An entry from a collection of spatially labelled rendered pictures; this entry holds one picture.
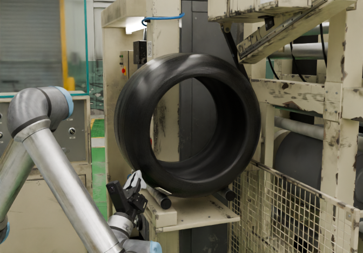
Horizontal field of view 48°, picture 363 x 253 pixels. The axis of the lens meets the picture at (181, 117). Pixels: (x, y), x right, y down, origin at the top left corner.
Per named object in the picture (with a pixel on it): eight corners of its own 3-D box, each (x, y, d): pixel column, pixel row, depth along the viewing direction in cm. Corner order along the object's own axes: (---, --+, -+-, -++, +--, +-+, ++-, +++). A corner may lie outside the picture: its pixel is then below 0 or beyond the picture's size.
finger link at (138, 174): (146, 178, 154) (138, 197, 148) (136, 168, 151) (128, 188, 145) (152, 176, 153) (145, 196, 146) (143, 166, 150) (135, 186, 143)
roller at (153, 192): (150, 176, 191) (147, 185, 191) (141, 173, 190) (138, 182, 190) (173, 200, 159) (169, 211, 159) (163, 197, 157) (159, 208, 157)
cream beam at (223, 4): (206, 22, 191) (206, -10, 189) (253, 24, 199) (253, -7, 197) (276, 7, 134) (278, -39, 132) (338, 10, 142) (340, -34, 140)
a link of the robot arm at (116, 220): (99, 227, 135) (119, 224, 130) (104, 214, 139) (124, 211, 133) (115, 241, 140) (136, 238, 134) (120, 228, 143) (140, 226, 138)
